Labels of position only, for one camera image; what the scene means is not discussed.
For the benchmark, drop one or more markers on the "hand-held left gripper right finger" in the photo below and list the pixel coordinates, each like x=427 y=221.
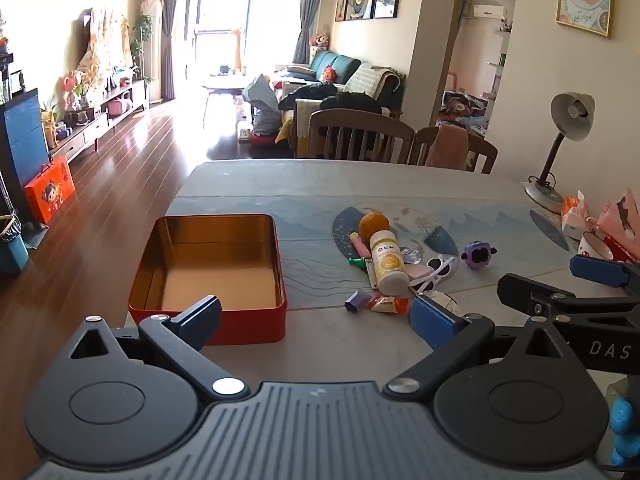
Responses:
x=432 y=322

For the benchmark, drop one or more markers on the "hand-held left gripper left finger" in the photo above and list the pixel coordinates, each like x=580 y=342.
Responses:
x=197 y=322

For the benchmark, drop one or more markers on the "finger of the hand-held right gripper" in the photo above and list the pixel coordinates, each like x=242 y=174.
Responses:
x=525 y=294
x=600 y=270

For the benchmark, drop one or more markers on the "red candy packet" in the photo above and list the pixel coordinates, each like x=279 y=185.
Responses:
x=387 y=305

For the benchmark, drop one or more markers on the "red tin box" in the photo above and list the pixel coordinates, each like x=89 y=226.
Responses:
x=210 y=270

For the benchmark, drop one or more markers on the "white sunglasses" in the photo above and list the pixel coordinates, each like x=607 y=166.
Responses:
x=442 y=267

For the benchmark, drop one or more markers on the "purple toy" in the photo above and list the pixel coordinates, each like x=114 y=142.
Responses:
x=477 y=255

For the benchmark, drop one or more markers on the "clear hand sanitizer bottle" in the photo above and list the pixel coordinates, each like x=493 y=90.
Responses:
x=411 y=255

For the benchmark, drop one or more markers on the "white bottle yellow label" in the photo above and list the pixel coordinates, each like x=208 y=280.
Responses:
x=389 y=262

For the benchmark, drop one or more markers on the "pale plastic ruler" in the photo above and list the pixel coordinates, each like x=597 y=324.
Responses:
x=371 y=274

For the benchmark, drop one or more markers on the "small purple box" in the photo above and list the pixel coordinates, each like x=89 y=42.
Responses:
x=356 y=301

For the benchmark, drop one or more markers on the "green plastic pawn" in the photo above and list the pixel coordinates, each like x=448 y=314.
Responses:
x=357 y=261

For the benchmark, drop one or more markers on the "pink tube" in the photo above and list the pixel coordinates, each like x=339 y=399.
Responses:
x=360 y=246

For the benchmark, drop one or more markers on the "orange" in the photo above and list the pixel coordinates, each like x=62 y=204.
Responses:
x=374 y=225

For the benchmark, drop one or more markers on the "person's right hand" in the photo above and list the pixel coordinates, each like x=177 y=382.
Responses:
x=625 y=427

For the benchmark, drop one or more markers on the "white cartoon mug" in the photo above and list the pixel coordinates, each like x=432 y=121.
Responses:
x=595 y=247

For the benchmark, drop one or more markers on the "pink gift bag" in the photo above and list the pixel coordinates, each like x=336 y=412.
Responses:
x=620 y=220

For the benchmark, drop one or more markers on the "tissue pack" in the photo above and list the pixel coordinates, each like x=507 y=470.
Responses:
x=575 y=217

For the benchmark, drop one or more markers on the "wooden dining chair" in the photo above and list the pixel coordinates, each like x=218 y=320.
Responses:
x=360 y=120
x=482 y=152

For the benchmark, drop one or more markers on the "grey desk lamp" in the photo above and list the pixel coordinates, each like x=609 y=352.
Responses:
x=572 y=110

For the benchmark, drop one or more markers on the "pink towel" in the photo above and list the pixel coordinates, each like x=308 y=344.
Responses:
x=447 y=147

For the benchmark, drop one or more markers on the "colourful bedding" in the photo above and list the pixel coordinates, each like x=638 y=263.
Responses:
x=462 y=110

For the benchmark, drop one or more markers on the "orange gift box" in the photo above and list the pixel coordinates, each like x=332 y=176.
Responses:
x=50 y=192

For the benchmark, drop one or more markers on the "blue trash bin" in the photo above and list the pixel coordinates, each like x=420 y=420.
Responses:
x=12 y=250

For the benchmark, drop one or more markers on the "wooden tv cabinet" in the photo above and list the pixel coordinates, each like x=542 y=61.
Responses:
x=95 y=132

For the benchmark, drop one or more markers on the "blue white bag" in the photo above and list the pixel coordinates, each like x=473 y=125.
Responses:
x=262 y=100

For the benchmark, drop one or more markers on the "black jacket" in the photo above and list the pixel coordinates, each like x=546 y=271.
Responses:
x=350 y=102

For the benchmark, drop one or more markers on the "coffee table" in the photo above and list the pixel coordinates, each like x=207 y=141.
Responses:
x=225 y=82

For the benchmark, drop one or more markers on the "white checked throw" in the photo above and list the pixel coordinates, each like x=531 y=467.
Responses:
x=370 y=77

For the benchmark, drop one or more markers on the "blue front black cabinet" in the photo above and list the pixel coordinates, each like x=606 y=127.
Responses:
x=22 y=140

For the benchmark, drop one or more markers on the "pink flower arrangement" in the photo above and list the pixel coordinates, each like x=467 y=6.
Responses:
x=75 y=87

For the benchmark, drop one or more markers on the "red cushion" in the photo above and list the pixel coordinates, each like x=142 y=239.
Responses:
x=328 y=75

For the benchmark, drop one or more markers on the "teal sofa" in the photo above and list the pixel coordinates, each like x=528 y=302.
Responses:
x=340 y=65

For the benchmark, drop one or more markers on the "white standing air conditioner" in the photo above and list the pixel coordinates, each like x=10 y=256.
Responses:
x=152 y=50

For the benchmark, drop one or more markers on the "green potted plant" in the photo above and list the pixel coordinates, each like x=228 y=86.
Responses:
x=141 y=40

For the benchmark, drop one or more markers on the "cloth covered television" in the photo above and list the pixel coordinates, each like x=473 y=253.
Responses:
x=105 y=45

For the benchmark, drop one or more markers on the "grey curtain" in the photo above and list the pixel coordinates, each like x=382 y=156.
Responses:
x=310 y=10
x=172 y=30

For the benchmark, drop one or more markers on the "plush doll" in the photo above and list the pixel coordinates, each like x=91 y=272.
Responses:
x=319 y=41

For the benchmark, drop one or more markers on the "white wall air conditioner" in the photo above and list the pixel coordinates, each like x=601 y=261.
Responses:
x=488 y=10

